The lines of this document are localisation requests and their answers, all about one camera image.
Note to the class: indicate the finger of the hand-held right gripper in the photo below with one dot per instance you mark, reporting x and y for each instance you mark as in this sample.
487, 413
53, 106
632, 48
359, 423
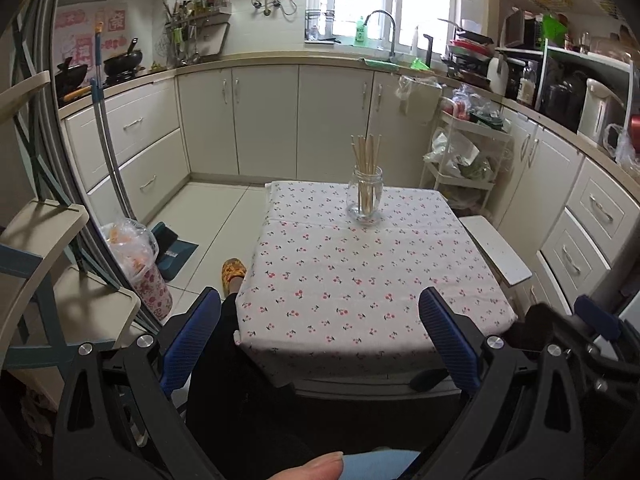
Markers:
597, 317

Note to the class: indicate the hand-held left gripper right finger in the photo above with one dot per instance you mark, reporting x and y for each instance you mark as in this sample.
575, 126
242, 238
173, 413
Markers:
450, 345

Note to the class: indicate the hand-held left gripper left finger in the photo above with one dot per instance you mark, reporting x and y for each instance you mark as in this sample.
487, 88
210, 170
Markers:
190, 345

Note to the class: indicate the clear glass jar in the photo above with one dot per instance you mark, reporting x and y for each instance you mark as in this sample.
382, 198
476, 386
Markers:
365, 205

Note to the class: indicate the bunch of wooden chopsticks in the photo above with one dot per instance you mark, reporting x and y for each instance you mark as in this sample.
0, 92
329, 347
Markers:
367, 155

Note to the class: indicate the person's left hand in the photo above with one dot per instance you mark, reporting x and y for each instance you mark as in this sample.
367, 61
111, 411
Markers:
310, 466

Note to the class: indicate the floral trash bin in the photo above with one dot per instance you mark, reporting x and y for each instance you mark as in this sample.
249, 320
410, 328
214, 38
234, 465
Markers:
155, 295

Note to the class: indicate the person's left leg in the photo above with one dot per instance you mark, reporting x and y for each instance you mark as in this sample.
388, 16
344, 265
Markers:
240, 400

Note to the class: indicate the orange patterned slipper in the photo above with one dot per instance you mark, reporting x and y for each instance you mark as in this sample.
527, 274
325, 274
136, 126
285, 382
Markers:
233, 272

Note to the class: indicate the blue dustpan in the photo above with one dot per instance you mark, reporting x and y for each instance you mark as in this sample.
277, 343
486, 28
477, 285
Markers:
175, 255

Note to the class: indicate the white stool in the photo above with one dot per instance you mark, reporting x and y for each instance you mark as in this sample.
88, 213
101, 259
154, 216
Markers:
500, 252

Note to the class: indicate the cherry print tablecloth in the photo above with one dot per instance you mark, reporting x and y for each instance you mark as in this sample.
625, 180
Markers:
350, 285

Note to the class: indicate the cream cabinet with drawers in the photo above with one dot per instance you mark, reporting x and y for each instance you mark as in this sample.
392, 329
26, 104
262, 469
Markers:
550, 200

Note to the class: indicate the person's light blue clothing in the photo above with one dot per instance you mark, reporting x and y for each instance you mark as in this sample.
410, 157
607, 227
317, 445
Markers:
380, 465

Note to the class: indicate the beige folding shelf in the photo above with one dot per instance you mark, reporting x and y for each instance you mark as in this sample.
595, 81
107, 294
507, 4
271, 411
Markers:
45, 225

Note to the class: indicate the red pot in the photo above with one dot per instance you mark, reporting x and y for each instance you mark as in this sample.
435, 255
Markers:
635, 129

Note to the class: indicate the white plastic bag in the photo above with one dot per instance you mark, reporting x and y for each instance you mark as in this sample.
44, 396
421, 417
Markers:
452, 152

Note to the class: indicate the white electric water boiler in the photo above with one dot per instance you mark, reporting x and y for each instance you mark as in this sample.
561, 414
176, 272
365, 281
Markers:
597, 115

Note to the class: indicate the cream stove drawer cabinet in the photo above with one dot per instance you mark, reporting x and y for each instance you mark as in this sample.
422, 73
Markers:
125, 150

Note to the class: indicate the white storage trolley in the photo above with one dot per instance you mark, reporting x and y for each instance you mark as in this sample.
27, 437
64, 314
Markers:
482, 127

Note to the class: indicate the cream sink cabinet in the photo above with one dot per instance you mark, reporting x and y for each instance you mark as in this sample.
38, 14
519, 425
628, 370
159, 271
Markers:
270, 120

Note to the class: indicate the cooking oil bottle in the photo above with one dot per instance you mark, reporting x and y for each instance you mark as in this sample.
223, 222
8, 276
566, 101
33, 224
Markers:
526, 87

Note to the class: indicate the bagged groceries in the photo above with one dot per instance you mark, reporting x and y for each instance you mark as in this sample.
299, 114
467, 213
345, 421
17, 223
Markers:
472, 105

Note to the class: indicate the hanging bin with bag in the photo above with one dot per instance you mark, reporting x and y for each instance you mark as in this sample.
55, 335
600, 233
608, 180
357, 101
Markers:
422, 102

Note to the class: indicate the white jug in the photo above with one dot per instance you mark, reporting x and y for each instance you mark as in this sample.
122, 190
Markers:
497, 77

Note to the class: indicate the white counter shelf rack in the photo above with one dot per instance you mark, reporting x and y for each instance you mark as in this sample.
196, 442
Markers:
590, 57

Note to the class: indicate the green cloth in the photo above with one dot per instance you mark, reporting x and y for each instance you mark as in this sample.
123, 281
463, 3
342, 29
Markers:
419, 64

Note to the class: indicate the stack of pans and dishes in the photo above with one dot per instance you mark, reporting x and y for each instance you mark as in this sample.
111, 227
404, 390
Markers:
470, 57

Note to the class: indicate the black wok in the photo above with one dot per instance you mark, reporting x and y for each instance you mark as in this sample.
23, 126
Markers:
72, 77
122, 62

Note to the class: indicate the green plastic bag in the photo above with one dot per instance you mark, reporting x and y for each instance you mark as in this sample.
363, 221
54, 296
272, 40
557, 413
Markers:
554, 30

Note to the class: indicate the green dish mat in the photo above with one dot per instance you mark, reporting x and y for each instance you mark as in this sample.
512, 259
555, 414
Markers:
382, 62

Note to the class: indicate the black water tap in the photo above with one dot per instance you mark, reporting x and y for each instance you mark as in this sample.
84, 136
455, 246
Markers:
428, 52

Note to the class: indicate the microwave oven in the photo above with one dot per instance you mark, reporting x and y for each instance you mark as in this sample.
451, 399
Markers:
522, 30

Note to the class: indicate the white squeeze bottle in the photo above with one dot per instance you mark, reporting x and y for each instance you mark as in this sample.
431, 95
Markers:
415, 42

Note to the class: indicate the curved sink faucet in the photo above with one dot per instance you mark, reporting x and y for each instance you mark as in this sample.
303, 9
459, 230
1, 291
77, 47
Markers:
392, 25

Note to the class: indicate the green dish soap bottle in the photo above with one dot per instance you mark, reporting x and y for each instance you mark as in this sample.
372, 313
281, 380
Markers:
360, 32

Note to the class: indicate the clear plastic container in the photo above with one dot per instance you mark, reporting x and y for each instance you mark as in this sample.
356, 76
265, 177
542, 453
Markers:
320, 25

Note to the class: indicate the wall utensil rack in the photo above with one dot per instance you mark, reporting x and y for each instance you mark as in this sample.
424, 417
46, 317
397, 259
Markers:
195, 25

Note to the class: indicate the pink wall stickers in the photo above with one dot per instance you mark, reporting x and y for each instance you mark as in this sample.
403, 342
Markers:
75, 35

